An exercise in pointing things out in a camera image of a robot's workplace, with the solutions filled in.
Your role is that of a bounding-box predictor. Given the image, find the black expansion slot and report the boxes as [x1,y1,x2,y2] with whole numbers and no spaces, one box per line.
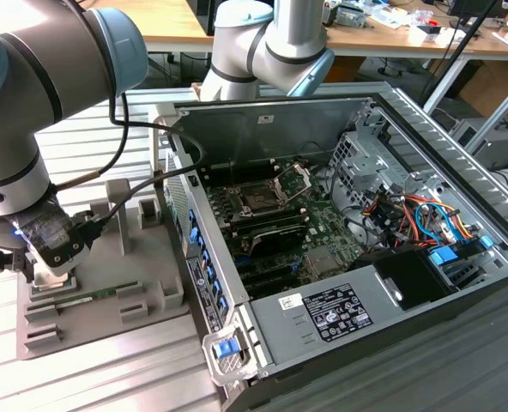
[236,256,300,276]
[243,274,302,300]

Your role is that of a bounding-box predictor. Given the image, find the black RAM slot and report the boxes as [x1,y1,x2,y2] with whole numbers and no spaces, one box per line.
[227,205,303,225]
[206,169,281,188]
[204,161,276,177]
[230,214,309,236]

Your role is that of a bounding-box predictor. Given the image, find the CPU socket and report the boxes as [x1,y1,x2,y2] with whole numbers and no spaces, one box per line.
[235,182,290,218]

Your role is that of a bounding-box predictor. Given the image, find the green RAM stick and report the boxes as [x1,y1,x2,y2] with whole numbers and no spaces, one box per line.
[54,287,120,307]

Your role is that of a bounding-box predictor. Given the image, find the grey parts rack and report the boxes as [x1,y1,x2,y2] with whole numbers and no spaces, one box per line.
[15,178,191,361]

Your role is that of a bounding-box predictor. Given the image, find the blue case release latch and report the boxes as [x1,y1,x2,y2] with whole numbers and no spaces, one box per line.
[212,337,241,358]

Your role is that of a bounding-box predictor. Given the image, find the open grey PC case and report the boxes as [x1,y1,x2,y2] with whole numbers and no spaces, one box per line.
[148,82,508,412]

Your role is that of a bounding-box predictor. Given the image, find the black graphics card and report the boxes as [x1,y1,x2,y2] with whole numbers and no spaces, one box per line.
[241,222,310,260]

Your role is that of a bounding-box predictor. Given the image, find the grey power supply with label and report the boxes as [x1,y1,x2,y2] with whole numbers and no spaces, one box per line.
[247,262,414,368]

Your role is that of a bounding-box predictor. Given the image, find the black computer tower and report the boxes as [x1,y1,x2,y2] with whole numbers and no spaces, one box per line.
[184,0,217,38]

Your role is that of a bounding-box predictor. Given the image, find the silver chipset heatsink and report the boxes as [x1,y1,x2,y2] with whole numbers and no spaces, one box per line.
[304,247,342,276]

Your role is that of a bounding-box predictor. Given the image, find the green motherboard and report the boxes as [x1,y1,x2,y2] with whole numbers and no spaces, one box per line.
[196,156,369,301]

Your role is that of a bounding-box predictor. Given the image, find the silver drive cage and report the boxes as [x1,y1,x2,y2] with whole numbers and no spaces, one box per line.
[325,102,414,215]

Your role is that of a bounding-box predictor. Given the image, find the grey electronic device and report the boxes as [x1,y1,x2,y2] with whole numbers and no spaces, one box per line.
[334,3,369,30]

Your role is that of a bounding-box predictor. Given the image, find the blue disk carrier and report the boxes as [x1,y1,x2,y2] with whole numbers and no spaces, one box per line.
[428,234,494,270]

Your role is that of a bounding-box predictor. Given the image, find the white box black insert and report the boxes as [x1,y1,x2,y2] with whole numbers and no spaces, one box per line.
[409,24,443,45]

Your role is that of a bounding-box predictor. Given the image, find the black slanted stand pole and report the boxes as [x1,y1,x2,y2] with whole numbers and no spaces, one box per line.
[422,0,499,99]

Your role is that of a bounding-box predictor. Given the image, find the grey desktop computer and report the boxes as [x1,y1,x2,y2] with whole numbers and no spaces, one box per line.
[449,116,508,172]

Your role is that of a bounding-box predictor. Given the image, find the brown cardboard box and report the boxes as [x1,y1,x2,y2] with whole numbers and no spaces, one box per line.
[455,58,508,125]

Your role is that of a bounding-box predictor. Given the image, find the wooden desk white legs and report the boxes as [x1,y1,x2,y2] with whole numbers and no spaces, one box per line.
[322,0,508,113]

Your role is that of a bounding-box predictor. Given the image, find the black monitor stand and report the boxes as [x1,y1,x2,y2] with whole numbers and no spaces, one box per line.
[446,0,487,31]

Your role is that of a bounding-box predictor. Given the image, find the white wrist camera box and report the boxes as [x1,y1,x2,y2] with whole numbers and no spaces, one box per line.
[12,206,95,279]

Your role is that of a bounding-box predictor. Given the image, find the black cable brass ferrule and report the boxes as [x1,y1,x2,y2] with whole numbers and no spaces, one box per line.
[50,92,130,190]

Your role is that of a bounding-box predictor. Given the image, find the metal socket cover frame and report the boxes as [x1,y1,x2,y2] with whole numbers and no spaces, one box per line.
[272,162,313,205]

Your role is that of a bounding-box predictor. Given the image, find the orange power wire bundle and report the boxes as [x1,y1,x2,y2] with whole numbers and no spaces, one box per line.
[363,192,478,248]

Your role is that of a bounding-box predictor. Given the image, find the blue wire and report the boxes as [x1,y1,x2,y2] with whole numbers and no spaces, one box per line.
[413,200,459,246]

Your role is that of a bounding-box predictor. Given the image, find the aluminium frame post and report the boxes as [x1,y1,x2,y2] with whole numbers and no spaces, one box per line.
[475,70,508,145]

